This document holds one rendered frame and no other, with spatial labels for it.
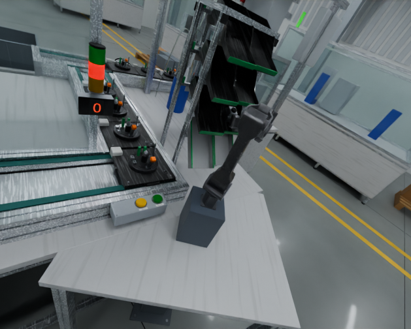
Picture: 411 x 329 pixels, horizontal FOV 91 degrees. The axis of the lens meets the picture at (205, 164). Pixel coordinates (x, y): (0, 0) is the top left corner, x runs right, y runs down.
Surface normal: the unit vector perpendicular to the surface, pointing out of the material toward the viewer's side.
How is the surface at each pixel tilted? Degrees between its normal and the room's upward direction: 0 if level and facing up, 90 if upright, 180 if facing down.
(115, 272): 0
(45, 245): 0
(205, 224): 90
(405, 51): 90
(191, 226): 90
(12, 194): 0
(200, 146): 45
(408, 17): 90
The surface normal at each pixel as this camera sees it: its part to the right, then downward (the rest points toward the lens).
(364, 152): -0.69, 0.21
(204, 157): 0.51, -0.06
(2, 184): 0.34, -0.75
